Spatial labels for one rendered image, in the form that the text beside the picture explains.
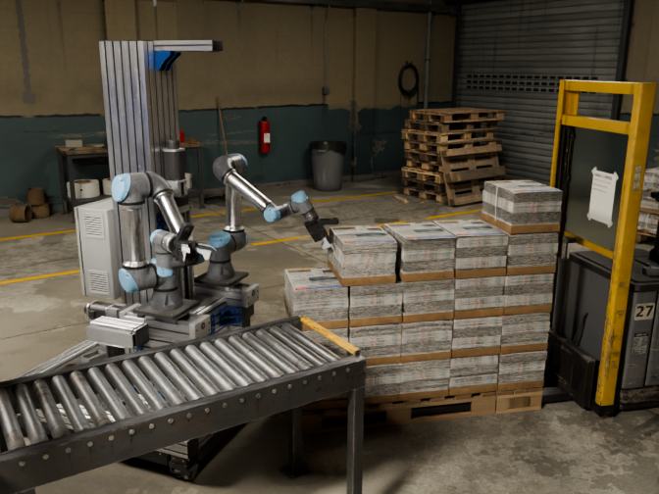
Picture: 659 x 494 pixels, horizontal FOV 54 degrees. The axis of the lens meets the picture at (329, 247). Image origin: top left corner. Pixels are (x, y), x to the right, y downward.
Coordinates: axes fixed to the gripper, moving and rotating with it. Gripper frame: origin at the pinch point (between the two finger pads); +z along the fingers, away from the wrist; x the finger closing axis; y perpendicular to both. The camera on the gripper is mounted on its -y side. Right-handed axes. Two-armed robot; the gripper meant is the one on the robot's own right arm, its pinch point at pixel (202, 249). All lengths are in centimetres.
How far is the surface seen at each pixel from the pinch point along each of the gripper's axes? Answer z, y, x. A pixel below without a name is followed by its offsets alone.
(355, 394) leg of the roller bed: 45, 52, -47
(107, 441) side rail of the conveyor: 29, 54, 48
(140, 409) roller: 23, 49, 34
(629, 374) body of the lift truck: 78, 67, -236
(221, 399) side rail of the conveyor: 35, 45, 11
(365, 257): -12, 11, -104
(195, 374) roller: 12.5, 45.3, 6.9
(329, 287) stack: -22, 29, -91
